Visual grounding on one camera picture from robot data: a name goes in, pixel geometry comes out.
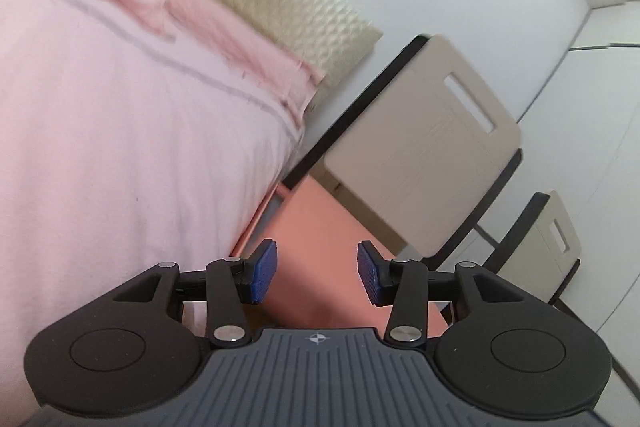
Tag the beige chair with black frame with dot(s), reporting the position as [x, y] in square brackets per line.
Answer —
[545, 252]
[425, 157]

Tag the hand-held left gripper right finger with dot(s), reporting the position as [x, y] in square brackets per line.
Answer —
[369, 272]

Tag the pink pillow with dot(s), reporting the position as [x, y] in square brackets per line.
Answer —
[240, 52]

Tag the bed with pink sheet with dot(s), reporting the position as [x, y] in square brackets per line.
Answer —
[125, 132]

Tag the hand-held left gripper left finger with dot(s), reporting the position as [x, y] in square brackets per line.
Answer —
[262, 272]

